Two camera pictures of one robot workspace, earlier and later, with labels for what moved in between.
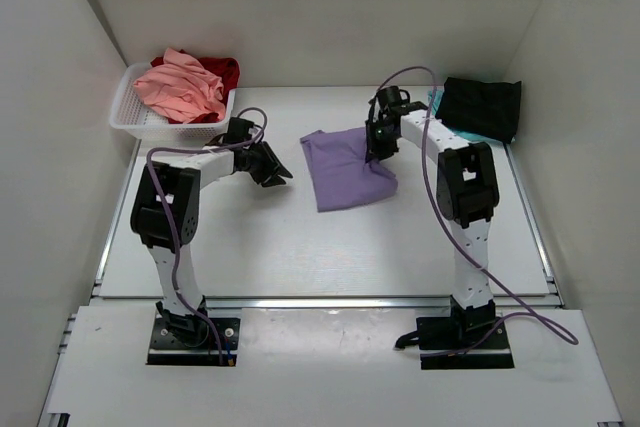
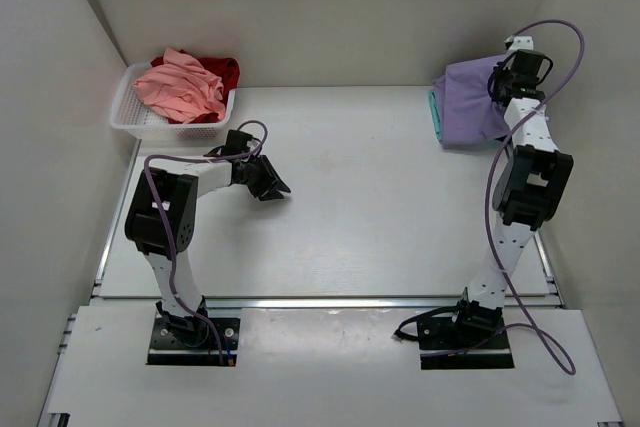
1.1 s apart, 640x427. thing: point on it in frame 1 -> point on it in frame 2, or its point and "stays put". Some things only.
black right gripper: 377,151 -> 500,70
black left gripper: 266,177 -> 269,175
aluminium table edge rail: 319,303 stays put
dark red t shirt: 227,70 stays put
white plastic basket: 132,112 stays put
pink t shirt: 181,89 stays put
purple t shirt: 341,176 -> 469,115
